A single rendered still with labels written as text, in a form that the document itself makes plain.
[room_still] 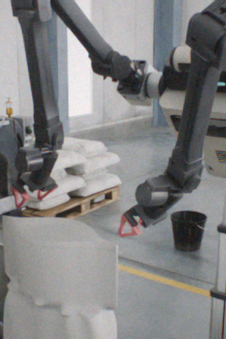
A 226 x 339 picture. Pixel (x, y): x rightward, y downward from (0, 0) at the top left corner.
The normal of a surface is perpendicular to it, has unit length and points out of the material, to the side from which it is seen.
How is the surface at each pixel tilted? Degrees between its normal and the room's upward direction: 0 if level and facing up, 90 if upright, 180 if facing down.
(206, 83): 120
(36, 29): 109
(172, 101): 40
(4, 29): 90
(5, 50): 90
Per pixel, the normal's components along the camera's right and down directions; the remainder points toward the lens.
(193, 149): 0.48, 0.59
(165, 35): -0.58, 0.19
